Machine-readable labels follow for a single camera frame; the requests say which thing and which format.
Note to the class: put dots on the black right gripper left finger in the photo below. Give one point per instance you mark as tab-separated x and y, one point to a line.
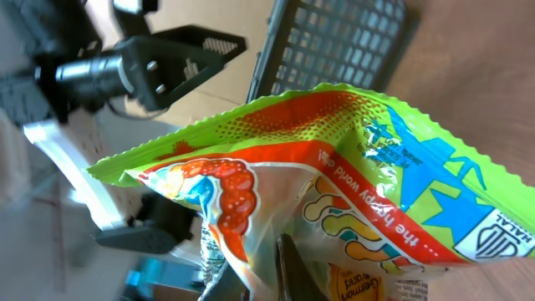
227	286

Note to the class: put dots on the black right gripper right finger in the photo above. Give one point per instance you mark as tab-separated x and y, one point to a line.
295	283

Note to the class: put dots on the green gummy candy bag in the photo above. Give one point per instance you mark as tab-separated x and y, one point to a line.
374	194

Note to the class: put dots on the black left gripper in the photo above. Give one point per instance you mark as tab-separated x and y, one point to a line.
166	68

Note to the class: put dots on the grey plastic mesh basket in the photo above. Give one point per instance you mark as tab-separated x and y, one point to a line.
309	42

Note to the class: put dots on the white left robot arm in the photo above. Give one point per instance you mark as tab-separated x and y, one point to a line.
56	76

